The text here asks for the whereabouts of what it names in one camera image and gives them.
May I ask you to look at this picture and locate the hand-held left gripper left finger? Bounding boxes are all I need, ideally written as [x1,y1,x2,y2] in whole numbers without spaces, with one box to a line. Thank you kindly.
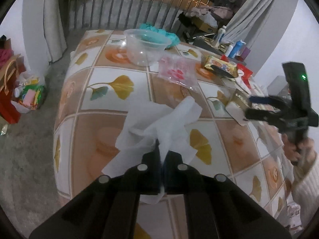
[29,139,162,239]

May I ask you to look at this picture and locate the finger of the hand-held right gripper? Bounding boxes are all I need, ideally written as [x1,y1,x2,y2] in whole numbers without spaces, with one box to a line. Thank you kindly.
[244,105,287,128]
[248,95,287,106]

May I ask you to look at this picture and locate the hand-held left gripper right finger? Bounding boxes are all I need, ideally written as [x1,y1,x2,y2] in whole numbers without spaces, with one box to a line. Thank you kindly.
[165,151,292,239]

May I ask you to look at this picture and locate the gold white carton box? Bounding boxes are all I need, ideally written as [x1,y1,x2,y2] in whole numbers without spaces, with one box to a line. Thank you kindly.
[225,88,253,126]

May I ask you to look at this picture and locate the red snack packet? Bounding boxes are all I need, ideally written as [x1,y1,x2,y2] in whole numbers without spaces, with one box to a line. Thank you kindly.
[221,55,254,92]

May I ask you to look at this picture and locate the white paper towel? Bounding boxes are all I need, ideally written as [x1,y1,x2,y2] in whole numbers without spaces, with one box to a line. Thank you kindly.
[101,96,202,205]

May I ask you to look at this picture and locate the gold snack packet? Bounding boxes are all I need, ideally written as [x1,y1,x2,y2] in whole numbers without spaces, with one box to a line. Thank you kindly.
[201,55,240,78]

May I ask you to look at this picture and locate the teal cloth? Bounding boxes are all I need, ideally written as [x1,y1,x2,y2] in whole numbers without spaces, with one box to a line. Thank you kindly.
[138,23,180,50]

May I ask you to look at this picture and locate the clear plastic bowl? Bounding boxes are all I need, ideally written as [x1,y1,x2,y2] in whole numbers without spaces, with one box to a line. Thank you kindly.
[123,28,173,67]

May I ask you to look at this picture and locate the person's right forearm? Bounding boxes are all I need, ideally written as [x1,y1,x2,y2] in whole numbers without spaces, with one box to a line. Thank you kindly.
[290,152,319,232]

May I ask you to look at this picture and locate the person's right hand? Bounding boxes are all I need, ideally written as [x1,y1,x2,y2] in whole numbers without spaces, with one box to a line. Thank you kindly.
[282,132,317,166]

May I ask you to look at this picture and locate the tall white bottle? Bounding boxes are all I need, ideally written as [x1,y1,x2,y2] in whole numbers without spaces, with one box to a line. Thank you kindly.
[217,25,227,44]

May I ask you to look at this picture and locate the clear printed plastic bag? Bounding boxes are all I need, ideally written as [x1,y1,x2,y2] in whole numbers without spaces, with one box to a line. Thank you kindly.
[158,55,198,90]

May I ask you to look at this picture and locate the cardboard box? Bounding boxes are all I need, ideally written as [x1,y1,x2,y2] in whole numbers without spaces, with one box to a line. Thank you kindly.
[193,15,219,33]

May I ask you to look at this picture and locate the pile of clothes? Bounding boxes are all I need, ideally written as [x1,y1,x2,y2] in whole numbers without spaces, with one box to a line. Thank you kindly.
[191,6,233,22]

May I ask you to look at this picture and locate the black cloth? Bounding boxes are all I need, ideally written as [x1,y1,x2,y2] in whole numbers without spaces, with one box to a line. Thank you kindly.
[178,12,200,43]

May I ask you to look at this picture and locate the white bag of colourful packets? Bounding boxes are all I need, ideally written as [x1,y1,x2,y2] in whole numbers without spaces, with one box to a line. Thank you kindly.
[11,71,47,114]

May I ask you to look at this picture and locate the red gift bag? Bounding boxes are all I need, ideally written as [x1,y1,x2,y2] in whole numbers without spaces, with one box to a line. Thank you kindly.
[0,55,26,125]

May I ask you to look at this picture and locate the metal railing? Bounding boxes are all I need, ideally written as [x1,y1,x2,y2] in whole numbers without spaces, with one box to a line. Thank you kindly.
[58,0,215,31]

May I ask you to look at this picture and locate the colourful cloth bundle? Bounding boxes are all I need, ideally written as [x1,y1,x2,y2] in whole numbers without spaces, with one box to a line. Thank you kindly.
[0,36,14,68]

